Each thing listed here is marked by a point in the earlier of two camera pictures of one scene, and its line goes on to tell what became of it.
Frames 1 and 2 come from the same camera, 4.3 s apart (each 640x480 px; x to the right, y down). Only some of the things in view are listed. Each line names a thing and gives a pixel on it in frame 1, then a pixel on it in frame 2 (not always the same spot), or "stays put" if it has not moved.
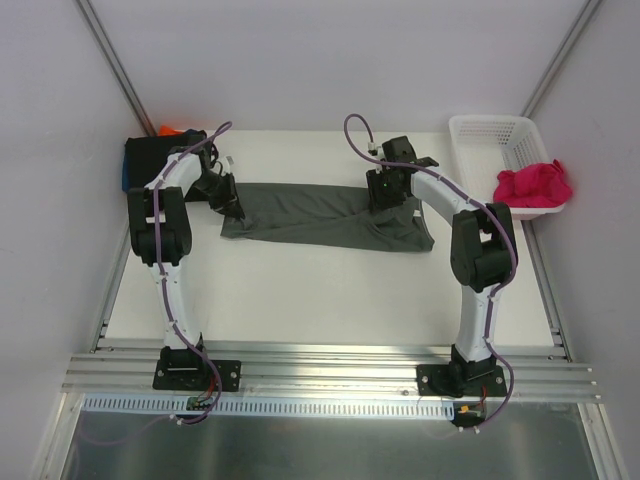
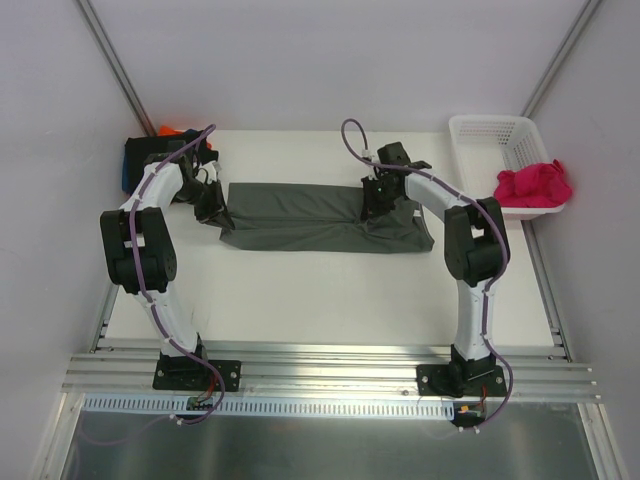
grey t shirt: (338, 216) stays put
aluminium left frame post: (105, 44) stays put
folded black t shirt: (146, 155) stays put
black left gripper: (227, 195) to (208, 204)
